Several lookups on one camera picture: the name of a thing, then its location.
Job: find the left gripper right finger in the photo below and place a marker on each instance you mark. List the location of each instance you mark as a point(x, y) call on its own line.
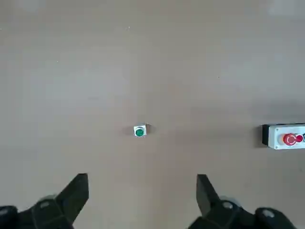
point(214, 212)

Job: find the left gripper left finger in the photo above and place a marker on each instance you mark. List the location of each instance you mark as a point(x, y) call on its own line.
point(59, 210)

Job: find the green button switch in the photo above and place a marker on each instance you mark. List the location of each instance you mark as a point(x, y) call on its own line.
point(139, 132)

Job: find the grey control box, red buttons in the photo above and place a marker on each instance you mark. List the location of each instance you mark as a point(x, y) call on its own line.
point(274, 138)

